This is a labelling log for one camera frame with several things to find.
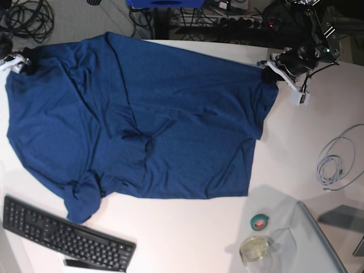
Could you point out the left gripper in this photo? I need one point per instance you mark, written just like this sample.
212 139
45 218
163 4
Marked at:
295 62

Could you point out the dark blue t-shirt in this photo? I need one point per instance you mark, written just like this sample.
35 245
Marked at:
117 114

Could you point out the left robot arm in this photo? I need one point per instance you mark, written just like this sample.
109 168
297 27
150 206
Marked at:
296 28

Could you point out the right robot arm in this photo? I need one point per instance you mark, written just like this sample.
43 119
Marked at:
8 54

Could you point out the black power strip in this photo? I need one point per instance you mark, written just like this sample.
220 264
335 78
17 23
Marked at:
236 22

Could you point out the blue box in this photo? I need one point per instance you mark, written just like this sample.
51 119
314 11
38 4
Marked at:
165 3

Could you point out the green and red tape roll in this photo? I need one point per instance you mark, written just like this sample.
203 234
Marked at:
259 222

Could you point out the clear glass bottle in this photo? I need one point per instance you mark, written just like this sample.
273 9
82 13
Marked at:
255 253

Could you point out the black computer keyboard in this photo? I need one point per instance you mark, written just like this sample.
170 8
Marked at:
84 247

